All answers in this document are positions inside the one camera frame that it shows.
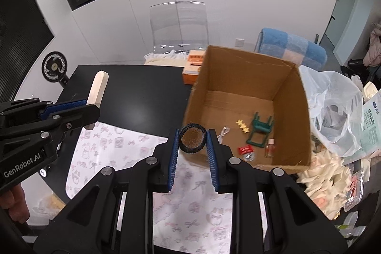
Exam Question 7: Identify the black hair tie ring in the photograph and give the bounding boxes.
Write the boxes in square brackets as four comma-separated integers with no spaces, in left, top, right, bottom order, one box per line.
[178,122,208,155]

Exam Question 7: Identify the round grey badge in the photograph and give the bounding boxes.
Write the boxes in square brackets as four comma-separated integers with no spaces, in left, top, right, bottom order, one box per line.
[243,151,255,162]

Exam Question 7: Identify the red candy wrapper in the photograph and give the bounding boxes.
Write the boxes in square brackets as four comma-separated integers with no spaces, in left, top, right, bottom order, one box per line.
[238,144,254,155]

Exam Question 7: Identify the white usb cable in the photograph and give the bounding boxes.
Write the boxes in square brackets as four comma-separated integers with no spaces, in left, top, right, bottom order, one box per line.
[216,125,231,144]

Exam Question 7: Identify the beige oblong case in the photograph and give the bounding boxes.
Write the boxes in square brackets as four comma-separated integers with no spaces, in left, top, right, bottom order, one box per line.
[86,70,109,108]

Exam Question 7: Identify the gold star hair clip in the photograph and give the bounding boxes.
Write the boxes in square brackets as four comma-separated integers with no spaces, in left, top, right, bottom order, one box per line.
[236,119,250,134]

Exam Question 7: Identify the pink clear toner bottle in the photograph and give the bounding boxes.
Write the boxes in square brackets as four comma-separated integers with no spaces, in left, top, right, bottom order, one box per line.
[265,139,275,158]

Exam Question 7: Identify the green miniature stool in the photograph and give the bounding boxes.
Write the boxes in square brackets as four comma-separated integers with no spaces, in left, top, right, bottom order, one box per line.
[246,112,274,148]

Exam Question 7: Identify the person's left hand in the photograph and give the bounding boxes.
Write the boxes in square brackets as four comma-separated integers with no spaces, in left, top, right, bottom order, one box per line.
[1,184,30,224]

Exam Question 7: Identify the black desk fan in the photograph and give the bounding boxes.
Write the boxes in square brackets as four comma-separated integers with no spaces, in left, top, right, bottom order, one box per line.
[41,51,68,88]

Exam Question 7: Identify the patterned white table mat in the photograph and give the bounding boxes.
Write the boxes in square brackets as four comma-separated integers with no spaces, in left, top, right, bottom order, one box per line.
[65,123,232,253]

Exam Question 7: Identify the large cardboard box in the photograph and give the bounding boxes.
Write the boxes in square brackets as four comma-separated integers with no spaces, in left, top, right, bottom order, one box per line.
[183,46,311,174]

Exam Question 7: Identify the orange tissue box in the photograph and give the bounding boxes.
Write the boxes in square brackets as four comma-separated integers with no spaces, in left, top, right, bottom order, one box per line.
[182,50,205,85]

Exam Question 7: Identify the cream artificial roses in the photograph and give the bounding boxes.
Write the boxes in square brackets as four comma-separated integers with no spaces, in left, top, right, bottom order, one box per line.
[296,149,352,220]

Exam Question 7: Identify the transparent acrylic chair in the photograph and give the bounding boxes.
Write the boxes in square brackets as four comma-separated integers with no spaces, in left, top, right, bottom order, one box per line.
[150,1,209,54]

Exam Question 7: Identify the white plastic bag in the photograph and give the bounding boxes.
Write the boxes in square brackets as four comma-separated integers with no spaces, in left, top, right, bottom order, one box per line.
[299,65,364,157]

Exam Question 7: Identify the clear box pink snacks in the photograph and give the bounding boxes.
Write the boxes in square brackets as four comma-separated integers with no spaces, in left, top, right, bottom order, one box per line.
[344,169,364,212]

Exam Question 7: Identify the blue checkered blanket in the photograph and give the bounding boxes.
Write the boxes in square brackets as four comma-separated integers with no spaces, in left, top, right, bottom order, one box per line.
[254,28,327,71]

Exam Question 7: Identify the pink jacket pile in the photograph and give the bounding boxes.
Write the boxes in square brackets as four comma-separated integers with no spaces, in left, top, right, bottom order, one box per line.
[363,23,381,67]

